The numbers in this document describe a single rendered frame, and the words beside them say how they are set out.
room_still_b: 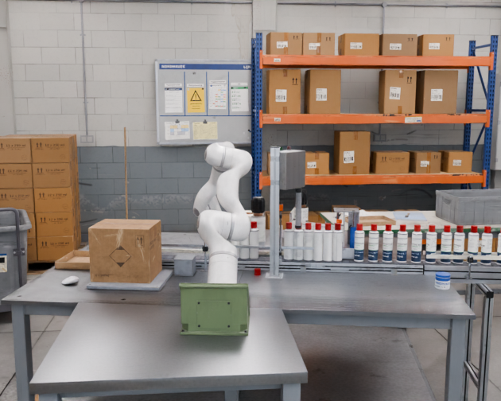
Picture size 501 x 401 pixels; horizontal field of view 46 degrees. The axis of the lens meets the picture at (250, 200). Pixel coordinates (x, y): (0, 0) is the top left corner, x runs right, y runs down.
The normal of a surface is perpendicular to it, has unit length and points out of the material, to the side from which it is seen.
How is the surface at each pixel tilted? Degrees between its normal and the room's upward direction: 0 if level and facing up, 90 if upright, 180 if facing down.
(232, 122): 90
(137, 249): 90
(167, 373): 0
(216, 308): 90
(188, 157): 90
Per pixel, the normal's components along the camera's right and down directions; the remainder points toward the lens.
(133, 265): -0.10, 0.16
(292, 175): 0.76, 0.11
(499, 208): 0.15, 0.15
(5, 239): 0.40, 0.21
